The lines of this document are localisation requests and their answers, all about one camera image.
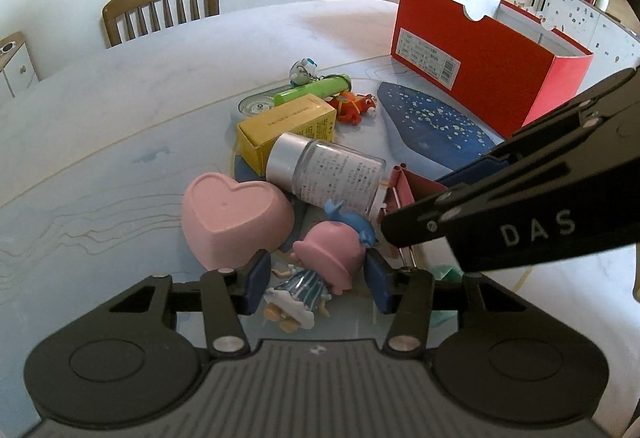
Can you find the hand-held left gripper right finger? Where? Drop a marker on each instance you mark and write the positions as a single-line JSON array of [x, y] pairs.
[[380, 285]]

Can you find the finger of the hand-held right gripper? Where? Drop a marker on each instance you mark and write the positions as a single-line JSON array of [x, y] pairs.
[[475, 170], [425, 223]]

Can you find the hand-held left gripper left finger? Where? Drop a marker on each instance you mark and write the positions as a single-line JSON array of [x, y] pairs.
[[257, 278]]

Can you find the mint green toy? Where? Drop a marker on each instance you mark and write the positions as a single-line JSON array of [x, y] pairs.
[[447, 274]]

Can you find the doll with pink hat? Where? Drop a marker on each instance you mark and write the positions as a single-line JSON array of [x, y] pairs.
[[325, 258]]

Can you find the pink heart-shaped box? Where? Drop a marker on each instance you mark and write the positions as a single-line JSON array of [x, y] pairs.
[[230, 213]]

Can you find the clear bottle with silver cap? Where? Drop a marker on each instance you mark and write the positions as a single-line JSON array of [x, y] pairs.
[[330, 172]]

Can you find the red shoe box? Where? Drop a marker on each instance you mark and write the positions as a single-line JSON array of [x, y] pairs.
[[475, 47]]

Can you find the yellow carton box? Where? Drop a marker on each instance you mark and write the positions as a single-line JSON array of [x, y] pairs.
[[285, 122]]

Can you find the dark blue whale mat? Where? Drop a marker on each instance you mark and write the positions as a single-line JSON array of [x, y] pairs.
[[430, 122]]

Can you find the red orange toy figure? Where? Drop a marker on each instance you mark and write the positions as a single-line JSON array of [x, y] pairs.
[[350, 107]]

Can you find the round white tin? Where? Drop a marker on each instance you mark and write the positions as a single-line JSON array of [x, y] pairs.
[[255, 106]]

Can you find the light green tube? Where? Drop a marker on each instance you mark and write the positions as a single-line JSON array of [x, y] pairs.
[[305, 91]]

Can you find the white sideboard with stickers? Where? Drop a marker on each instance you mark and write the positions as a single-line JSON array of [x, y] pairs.
[[565, 12]]

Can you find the white blue robot toy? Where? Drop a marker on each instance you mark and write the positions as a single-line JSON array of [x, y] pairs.
[[301, 70]]

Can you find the white mug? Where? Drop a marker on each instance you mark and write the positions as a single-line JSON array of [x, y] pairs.
[[602, 1]]

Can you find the small white wood-topped cabinet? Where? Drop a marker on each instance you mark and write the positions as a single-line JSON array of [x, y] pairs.
[[20, 67]]

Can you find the white sunglasses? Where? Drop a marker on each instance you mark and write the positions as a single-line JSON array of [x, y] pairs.
[[6, 47]]

